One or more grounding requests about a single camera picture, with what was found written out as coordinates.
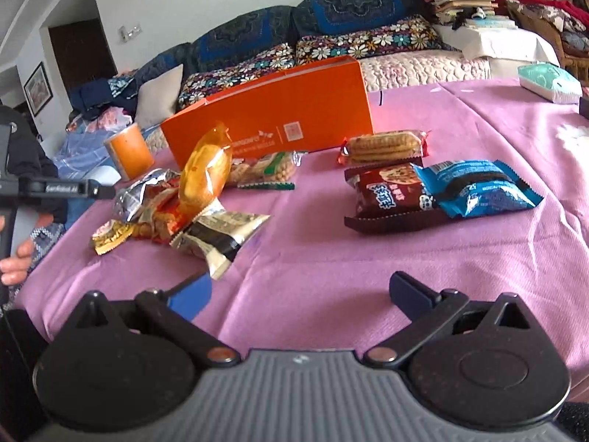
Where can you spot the pile of clothes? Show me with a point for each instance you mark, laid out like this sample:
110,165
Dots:
99,101

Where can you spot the orange cardboard box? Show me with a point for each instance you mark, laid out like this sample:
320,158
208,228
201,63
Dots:
294,101

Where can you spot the clear biscuit packet red ends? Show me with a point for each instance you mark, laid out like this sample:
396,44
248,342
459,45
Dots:
382,145

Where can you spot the silver snack packet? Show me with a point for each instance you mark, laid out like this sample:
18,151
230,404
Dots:
138,193

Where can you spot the clear peanut packet green edge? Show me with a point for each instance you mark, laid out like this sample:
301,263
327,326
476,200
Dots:
262,170

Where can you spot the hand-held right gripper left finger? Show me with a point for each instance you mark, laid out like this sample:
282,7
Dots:
191,297

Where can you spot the teal tissue pack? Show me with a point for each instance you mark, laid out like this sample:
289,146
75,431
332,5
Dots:
547,80

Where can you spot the floral daisy cushion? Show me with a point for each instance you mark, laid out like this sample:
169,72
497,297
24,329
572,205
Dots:
368,39
234,76

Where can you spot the blue white striped cloth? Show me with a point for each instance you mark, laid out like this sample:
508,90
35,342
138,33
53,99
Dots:
83,156

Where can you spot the blue patterned sofa cushion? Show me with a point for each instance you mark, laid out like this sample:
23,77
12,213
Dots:
239,37
359,4
161,62

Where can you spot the beige pillow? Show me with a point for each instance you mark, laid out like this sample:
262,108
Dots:
158,96

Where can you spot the orange cylindrical can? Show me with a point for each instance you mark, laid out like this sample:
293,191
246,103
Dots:
129,152

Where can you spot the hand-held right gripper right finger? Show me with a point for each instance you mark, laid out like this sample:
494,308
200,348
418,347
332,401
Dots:
409,294

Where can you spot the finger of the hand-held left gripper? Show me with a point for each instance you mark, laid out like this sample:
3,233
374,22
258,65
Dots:
64,188

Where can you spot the dark wooden door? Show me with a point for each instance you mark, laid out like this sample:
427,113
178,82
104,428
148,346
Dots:
83,50

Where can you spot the purple floral tablecloth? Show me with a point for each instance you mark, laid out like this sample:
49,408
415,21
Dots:
414,262

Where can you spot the wooden chair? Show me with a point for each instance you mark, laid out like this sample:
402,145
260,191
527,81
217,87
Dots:
566,50

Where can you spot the small gold snack packet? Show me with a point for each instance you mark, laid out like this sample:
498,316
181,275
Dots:
110,237

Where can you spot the red clear cracker packet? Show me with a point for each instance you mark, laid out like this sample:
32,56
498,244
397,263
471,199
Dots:
163,218

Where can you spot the long black box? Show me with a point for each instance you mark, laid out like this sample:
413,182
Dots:
584,107

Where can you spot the person's left hand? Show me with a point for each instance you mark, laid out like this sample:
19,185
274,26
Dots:
16,269

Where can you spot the brown chocolate cookie packet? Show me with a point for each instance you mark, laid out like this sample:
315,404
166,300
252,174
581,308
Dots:
382,193

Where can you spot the yellow orange clear packet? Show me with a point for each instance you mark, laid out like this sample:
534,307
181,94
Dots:
205,170

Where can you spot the framed wall picture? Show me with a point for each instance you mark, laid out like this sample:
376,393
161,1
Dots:
38,88

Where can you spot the blue cookie packet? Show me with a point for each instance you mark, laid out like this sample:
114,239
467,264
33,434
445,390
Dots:
478,188

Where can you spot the red cloth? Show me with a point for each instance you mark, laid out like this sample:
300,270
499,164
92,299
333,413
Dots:
543,0

